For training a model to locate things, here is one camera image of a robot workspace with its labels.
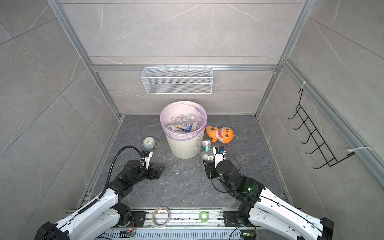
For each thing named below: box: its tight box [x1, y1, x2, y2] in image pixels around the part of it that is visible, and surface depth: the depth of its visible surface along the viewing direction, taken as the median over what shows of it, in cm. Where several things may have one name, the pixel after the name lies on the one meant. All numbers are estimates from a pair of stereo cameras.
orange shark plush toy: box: [205, 126, 234, 144], surface depth 101 cm
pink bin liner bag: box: [160, 100, 208, 141], surface depth 88 cm
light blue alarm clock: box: [142, 136, 156, 150], surface depth 100 cm
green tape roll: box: [199, 210, 210, 223], surface depth 76 cm
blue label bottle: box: [182, 124, 192, 133], surface depth 89 cm
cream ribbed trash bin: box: [162, 125, 206, 159], surface depth 80 cm
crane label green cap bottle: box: [201, 140, 215, 161], surface depth 72 cm
